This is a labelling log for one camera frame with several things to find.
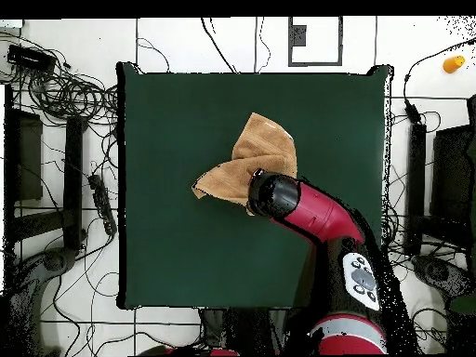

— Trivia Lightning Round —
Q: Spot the black metal frame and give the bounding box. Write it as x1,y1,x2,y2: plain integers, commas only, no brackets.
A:
403,96,476,258
3,85,88,254

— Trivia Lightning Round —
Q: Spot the coiled black cable bundle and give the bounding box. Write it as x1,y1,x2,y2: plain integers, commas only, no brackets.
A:
0,33,120,126

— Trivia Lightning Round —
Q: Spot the orange terry towel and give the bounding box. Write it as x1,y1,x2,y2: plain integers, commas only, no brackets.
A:
191,112,298,217

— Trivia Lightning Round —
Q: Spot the dark green tablecloth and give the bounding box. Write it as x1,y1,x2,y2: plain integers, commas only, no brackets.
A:
115,60,395,311

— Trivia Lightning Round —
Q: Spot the black stand base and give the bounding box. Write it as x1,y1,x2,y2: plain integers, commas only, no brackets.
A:
410,254,476,298
7,246,79,356

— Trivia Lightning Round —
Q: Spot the grey rectangular floor frame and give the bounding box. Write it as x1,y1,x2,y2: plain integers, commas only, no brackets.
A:
287,16,344,68

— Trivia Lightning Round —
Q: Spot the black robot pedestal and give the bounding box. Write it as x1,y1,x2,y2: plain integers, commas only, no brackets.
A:
200,308,291,356

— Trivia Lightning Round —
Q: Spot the long black power strip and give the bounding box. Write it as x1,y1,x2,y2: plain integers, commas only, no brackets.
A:
87,174,118,236

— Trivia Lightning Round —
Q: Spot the orange plastic cup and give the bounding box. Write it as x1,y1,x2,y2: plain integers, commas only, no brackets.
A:
442,54,467,74

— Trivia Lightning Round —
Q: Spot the flat black box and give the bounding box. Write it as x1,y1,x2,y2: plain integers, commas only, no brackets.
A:
6,44,58,73

